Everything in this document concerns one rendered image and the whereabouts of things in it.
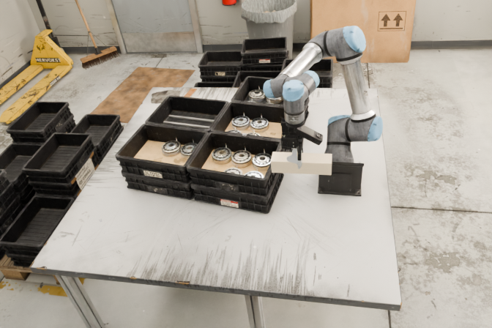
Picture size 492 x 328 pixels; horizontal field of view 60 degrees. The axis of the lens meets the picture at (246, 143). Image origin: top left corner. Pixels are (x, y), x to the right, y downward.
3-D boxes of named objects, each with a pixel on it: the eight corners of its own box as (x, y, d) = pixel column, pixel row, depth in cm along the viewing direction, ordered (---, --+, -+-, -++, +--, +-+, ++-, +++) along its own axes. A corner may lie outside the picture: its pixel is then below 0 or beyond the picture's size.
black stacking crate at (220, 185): (284, 159, 217) (282, 141, 210) (267, 199, 196) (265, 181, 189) (212, 149, 230) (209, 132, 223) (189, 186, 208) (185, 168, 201)
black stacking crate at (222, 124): (298, 126, 239) (297, 108, 232) (284, 159, 218) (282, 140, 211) (232, 118, 252) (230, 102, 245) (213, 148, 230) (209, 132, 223)
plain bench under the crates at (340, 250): (369, 168, 325) (377, 88, 283) (384, 389, 202) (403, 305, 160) (171, 159, 358) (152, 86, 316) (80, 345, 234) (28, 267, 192)
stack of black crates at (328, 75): (332, 105, 373) (333, 58, 346) (331, 124, 350) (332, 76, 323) (286, 105, 381) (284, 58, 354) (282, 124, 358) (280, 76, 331)
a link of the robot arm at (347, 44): (358, 135, 211) (332, 26, 193) (387, 135, 201) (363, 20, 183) (348, 146, 202) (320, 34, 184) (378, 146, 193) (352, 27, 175)
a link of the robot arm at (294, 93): (308, 80, 152) (298, 91, 147) (309, 105, 159) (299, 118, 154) (289, 76, 156) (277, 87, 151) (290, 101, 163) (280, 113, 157)
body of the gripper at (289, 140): (283, 138, 172) (282, 113, 165) (305, 139, 170) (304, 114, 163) (281, 150, 166) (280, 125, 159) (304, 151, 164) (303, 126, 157)
